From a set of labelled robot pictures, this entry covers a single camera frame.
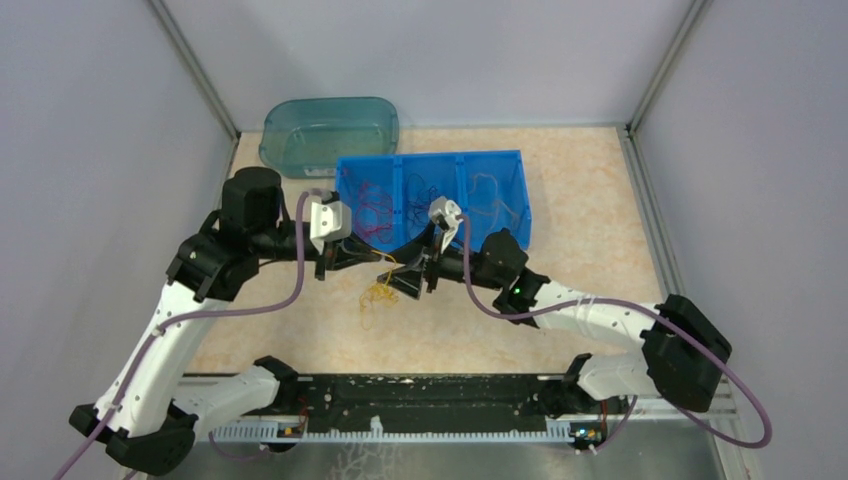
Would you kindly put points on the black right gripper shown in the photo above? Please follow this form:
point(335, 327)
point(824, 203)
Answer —
point(419, 258)

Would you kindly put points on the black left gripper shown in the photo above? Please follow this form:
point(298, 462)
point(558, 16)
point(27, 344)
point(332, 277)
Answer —
point(344, 253)

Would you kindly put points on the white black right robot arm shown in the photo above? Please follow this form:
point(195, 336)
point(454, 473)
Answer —
point(670, 350)

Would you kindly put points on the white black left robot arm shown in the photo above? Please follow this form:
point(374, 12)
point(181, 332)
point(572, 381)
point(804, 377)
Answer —
point(142, 420)

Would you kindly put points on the blue three-compartment plastic bin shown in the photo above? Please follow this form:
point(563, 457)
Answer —
point(390, 195)

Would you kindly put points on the teal transparent plastic tub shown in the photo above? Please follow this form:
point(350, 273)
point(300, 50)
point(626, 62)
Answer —
point(304, 138)

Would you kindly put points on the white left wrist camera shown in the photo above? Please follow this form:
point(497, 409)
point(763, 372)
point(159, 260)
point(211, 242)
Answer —
point(330, 219)

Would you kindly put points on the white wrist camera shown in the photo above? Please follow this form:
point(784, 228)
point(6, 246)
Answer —
point(330, 219)
point(445, 213)

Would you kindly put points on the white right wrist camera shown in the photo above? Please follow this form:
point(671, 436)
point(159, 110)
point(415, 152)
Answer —
point(445, 213)

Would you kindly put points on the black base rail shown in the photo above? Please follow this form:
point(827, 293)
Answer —
point(439, 404)

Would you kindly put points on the grey slotted cable duct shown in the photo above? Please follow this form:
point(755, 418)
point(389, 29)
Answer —
point(271, 432)

